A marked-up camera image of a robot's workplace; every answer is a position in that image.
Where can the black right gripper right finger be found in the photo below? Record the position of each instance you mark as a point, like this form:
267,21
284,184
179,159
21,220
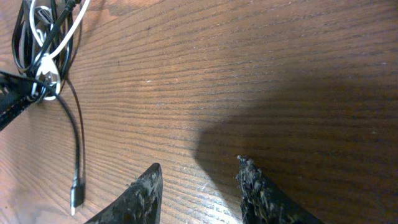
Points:
263,202

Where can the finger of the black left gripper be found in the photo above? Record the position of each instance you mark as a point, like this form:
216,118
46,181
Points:
17,94

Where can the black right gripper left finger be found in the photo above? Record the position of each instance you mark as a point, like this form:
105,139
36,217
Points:
140,203

